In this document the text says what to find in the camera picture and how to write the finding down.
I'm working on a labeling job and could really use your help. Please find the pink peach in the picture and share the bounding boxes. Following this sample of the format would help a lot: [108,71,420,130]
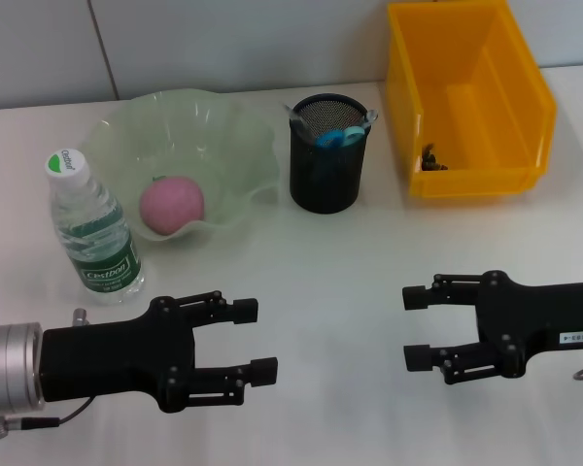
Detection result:
[139,175,206,238]

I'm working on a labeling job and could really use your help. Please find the yellow plastic bin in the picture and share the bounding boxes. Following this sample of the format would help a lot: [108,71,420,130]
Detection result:
[387,0,559,199]

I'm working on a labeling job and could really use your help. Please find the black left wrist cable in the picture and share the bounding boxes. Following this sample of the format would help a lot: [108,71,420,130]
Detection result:
[0,396,97,439]

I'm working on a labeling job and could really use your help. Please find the blue scissors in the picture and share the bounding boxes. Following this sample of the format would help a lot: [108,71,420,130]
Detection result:
[314,125,365,181]

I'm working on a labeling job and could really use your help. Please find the black mesh pen holder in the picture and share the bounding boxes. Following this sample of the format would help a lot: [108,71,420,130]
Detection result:
[289,92,373,215]

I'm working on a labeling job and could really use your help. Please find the dark green plastic wrapper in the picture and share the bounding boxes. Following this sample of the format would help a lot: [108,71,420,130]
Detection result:
[420,143,451,172]

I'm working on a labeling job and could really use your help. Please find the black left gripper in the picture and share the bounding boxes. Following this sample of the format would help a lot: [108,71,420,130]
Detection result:
[40,290,280,415]

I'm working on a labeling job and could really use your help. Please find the pale green wavy fruit plate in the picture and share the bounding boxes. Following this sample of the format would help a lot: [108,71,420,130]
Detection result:
[81,86,283,243]

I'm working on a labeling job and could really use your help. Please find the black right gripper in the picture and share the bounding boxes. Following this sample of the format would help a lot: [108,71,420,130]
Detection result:
[401,270,583,386]

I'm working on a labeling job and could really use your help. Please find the clear plastic ruler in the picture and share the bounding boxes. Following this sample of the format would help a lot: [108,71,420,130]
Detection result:
[282,103,318,143]

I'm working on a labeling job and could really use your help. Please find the clear water bottle green label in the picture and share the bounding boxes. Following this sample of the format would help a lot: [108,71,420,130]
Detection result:
[43,148,146,306]

